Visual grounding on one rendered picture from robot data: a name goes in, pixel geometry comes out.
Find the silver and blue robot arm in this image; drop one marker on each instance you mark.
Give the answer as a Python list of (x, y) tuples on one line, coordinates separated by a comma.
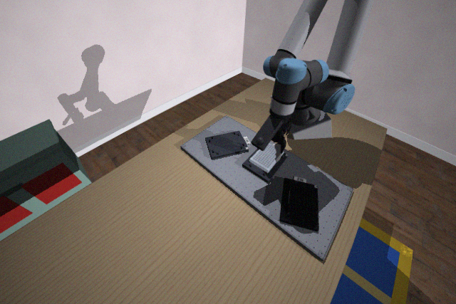
[(327, 84)]

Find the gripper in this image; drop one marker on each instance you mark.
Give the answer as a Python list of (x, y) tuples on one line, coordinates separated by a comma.
[(279, 136)]

